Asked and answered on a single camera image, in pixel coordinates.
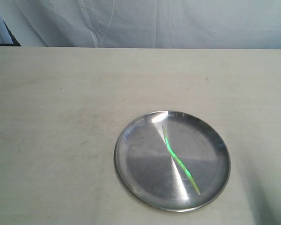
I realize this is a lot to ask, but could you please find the round stainless steel plate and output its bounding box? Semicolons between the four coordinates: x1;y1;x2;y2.
114;110;231;212

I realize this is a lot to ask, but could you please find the dark frame at left edge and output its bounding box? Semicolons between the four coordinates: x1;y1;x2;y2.
0;22;21;47

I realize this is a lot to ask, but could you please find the white backdrop cloth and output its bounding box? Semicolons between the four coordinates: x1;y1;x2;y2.
0;0;281;49

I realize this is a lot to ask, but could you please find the thin green glow stick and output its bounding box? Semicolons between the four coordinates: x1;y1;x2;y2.
162;125;201;195

